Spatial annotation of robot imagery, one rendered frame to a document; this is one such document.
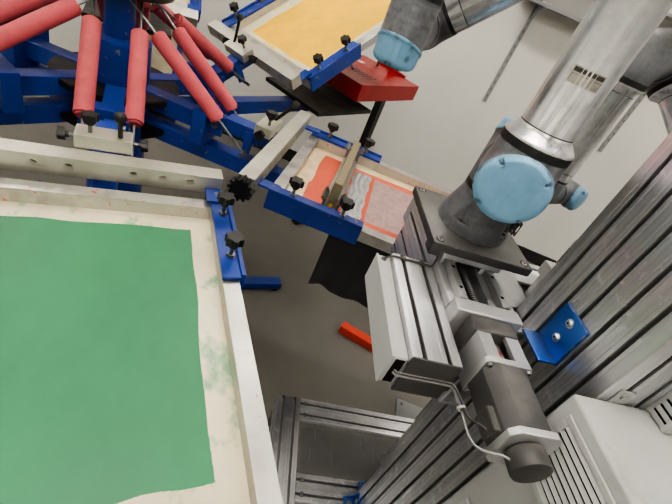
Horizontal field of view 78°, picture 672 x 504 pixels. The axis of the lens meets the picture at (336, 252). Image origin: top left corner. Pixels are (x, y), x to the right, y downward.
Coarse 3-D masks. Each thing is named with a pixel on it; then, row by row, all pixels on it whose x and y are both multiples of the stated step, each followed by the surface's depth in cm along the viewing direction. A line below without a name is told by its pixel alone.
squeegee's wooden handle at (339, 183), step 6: (354, 144) 157; (360, 144) 160; (354, 150) 152; (348, 156) 146; (354, 156) 148; (348, 162) 142; (342, 168) 137; (348, 168) 138; (342, 174) 133; (348, 174) 141; (336, 180) 129; (342, 180) 130; (336, 186) 128; (342, 186) 128; (330, 192) 129; (336, 192) 129; (330, 198) 130; (336, 198) 130
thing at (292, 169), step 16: (304, 144) 159; (320, 144) 169; (304, 160) 150; (368, 160) 169; (288, 176) 135; (400, 176) 170; (416, 176) 172; (448, 192) 171; (368, 240) 126; (384, 240) 125
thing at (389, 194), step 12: (324, 168) 157; (336, 168) 160; (372, 180) 163; (384, 180) 167; (372, 192) 155; (384, 192) 158; (396, 192) 162; (408, 192) 166; (384, 204) 151; (396, 204) 154; (408, 204) 158
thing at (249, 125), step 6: (234, 114) 145; (228, 120) 141; (234, 120) 141; (240, 120) 143; (246, 120) 145; (228, 126) 142; (234, 126) 142; (240, 126) 141; (246, 126) 141; (252, 126) 143; (234, 132) 143; (240, 132) 143; (252, 132) 142; (264, 138) 142; (258, 144) 144; (264, 144) 143
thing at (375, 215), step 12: (312, 180) 146; (324, 180) 149; (312, 192) 139; (372, 204) 148; (372, 216) 141; (384, 216) 144; (396, 216) 147; (372, 228) 135; (384, 228) 137; (396, 228) 140
